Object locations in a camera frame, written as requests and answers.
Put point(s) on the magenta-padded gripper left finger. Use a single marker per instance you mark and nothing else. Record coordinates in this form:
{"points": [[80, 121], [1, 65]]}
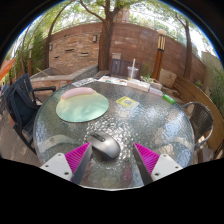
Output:
{"points": [[77, 156]]}

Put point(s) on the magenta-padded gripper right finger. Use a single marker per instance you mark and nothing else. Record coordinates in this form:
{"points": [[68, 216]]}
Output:
{"points": [[148, 157]]}

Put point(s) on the grey computer mouse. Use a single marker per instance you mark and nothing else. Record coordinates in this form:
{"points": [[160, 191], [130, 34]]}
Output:
{"points": [[105, 146]]}

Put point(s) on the round green mouse pad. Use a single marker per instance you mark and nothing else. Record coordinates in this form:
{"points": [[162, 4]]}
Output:
{"points": [[82, 106]]}

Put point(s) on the yellow card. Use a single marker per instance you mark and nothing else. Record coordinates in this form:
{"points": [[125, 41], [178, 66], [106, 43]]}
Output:
{"points": [[127, 102]]}

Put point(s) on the green marker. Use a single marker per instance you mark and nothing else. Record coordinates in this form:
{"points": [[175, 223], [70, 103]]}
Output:
{"points": [[168, 99]]}

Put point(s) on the dark wicker chair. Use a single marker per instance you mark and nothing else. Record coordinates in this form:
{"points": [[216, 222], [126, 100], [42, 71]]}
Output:
{"points": [[200, 120]]}

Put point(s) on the white flat box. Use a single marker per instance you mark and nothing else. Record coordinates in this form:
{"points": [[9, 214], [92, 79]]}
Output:
{"points": [[139, 85]]}

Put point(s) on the white number plate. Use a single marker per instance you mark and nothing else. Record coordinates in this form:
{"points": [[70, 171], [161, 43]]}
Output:
{"points": [[84, 82]]}

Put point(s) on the black metal chair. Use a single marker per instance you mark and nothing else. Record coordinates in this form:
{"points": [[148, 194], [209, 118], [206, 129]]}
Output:
{"points": [[20, 106]]}

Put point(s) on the curved wooden bench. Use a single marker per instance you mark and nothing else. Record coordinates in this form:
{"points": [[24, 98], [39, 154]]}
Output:
{"points": [[196, 96]]}

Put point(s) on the stone planter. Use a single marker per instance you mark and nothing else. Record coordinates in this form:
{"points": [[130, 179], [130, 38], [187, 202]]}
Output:
{"points": [[66, 77]]}

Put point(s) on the cardboard box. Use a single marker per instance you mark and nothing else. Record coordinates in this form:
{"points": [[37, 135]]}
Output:
{"points": [[167, 78]]}

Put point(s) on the printed paper sheet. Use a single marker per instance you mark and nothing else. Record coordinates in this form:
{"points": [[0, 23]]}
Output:
{"points": [[112, 80]]}

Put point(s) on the clear plastic cup with straw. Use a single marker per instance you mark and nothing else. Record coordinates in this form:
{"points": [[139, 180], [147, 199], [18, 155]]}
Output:
{"points": [[132, 72]]}

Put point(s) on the dark wooden slatted chair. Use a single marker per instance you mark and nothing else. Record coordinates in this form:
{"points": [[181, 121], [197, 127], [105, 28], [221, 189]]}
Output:
{"points": [[120, 68]]}

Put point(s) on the thin leaning tree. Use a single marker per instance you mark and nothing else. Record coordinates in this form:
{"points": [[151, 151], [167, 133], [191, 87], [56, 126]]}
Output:
{"points": [[188, 53]]}

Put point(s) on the orange awning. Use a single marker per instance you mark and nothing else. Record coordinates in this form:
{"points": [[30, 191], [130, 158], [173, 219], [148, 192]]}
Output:
{"points": [[6, 68]]}

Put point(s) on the thick tree trunk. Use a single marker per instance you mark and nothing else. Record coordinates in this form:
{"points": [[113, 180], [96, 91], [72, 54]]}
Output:
{"points": [[105, 43]]}

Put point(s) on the wooden lamp post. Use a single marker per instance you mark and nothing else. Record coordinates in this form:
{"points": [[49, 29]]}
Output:
{"points": [[158, 56]]}

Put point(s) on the white wall box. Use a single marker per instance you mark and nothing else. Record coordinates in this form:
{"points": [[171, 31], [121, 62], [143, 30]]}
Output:
{"points": [[116, 56]]}

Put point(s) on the black wall lamp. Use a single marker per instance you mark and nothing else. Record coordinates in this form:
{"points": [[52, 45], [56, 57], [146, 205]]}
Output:
{"points": [[95, 38], [50, 47]]}

